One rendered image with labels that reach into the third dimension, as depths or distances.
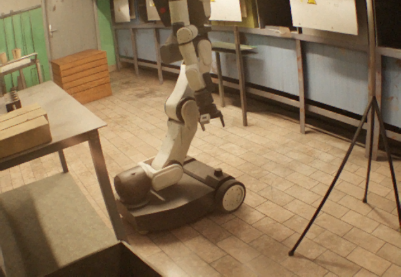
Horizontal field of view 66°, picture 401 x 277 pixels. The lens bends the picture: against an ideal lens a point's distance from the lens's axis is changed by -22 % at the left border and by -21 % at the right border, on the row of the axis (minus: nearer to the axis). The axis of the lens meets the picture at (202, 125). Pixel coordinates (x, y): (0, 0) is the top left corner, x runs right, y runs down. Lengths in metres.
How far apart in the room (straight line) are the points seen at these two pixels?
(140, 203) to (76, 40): 4.76
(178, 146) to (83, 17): 4.71
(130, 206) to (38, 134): 0.95
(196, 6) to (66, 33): 4.65
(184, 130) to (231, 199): 0.47
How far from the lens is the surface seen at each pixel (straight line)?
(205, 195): 2.08
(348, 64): 2.72
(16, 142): 1.22
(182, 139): 2.09
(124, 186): 1.98
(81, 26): 6.50
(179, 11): 1.83
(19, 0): 6.30
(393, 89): 2.54
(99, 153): 1.31
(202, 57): 2.04
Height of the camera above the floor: 1.25
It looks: 21 degrees down
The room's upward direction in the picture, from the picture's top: 7 degrees counter-clockwise
